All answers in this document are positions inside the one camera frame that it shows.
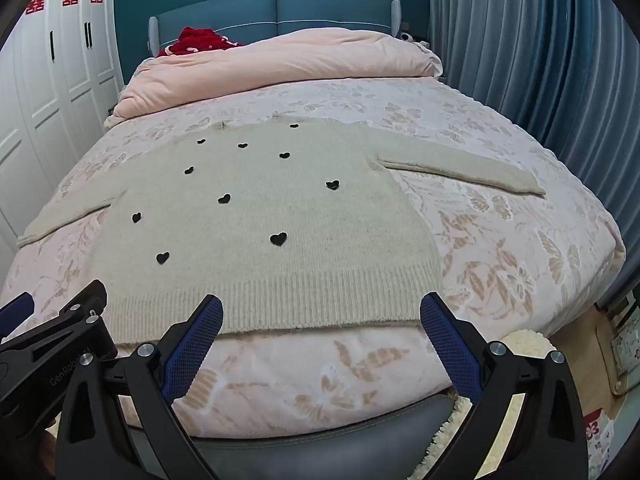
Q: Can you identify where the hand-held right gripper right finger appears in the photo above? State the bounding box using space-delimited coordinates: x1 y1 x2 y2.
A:
419 292 586 480

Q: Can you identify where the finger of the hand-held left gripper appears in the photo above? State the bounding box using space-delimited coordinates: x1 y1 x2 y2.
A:
0 292 35 333
0 280 108 361

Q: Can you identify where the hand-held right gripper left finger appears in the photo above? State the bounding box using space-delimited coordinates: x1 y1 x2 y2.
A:
56 294 224 480

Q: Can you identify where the beige sweater with black hearts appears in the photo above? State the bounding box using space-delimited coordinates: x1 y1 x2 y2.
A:
16 119 547 347

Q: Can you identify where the cream fluffy rug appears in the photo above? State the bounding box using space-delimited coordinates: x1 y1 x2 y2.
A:
410 330 556 480

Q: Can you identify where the bed with butterfly sheet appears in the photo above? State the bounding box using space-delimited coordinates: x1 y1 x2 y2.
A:
0 77 627 438

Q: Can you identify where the floral floor mat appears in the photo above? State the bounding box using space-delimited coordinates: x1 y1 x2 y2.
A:
581 407 617 457

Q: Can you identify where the wooden box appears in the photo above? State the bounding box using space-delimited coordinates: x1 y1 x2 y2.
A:
595 297 640 396

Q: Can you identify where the white wardrobe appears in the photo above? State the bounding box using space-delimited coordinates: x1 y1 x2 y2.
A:
0 0 125 261

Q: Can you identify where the blue grey curtain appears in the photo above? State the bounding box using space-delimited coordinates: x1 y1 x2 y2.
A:
429 0 640 311

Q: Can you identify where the red cloth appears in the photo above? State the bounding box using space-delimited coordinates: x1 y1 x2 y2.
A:
159 26 245 57

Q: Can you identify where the pink duvet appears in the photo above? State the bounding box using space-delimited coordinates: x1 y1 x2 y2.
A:
104 27 444 130

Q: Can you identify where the blue upholstered headboard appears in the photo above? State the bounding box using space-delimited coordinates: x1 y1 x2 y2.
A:
149 0 402 56

